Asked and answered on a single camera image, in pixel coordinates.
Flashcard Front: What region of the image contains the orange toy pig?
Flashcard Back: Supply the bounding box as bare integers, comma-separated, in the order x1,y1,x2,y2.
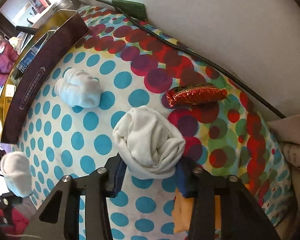
171,188,222,233

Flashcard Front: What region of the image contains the person in red jacket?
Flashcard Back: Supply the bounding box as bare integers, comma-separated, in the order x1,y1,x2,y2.
0,34,19,87

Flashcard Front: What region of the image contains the red foil candy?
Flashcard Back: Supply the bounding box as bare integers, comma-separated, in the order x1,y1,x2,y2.
166,84,228,107

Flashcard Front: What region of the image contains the white sock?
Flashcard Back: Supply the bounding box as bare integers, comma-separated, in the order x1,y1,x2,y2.
0,151,32,198
55,68,102,108
113,106,185,180

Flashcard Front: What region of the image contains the gold metal tin tray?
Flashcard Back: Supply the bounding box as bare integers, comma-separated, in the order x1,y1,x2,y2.
0,9,89,144

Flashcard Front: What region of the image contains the dark blue sachet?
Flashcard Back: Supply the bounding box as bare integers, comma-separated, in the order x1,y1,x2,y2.
17,30,56,74

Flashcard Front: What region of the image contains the polka dot tablecloth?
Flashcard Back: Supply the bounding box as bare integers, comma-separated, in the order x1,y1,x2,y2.
14,5,293,225

